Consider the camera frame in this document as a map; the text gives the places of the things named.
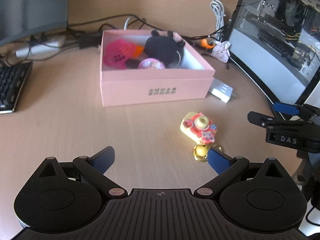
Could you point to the white pink wrapper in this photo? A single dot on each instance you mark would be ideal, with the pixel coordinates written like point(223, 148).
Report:
point(221, 51)

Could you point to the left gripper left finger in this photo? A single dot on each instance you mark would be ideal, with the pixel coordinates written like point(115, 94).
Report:
point(93, 169)

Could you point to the pink cardboard box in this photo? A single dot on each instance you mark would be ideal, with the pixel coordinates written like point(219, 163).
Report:
point(120, 87)

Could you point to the pink yellow cake toy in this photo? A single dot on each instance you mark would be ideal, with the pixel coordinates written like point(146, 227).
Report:
point(151, 63)

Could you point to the black keyboard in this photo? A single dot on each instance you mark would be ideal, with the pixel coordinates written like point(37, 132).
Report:
point(11, 84)

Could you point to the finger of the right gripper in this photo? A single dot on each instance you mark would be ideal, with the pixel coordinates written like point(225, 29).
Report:
point(259, 119)
point(286, 108)

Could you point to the gold bell keychain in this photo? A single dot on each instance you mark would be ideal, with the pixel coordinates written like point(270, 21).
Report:
point(200, 152)

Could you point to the black plush toy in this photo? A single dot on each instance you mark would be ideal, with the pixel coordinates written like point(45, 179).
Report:
point(165, 48)

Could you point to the pink plastic strainer scoop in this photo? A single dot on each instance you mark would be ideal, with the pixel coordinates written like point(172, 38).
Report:
point(117, 53)

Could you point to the white desk power strip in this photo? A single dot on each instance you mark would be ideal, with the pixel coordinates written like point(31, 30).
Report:
point(53, 44)

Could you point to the hello kitty toy camera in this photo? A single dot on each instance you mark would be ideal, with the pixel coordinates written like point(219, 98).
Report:
point(199, 128)

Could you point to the white glass computer case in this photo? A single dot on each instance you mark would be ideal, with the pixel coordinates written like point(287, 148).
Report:
point(276, 43)

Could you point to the black cylinder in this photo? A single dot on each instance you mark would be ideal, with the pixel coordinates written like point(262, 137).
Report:
point(132, 63)

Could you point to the black computer monitor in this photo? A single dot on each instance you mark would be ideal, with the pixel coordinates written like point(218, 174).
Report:
point(22, 18)

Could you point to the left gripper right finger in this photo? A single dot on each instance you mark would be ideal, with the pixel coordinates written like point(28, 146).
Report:
point(228, 171)

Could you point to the white grey adapter block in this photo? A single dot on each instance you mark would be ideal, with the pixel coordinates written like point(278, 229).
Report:
point(221, 90)

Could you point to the orange plastic toy piece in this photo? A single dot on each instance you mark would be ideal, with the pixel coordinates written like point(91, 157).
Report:
point(204, 43)

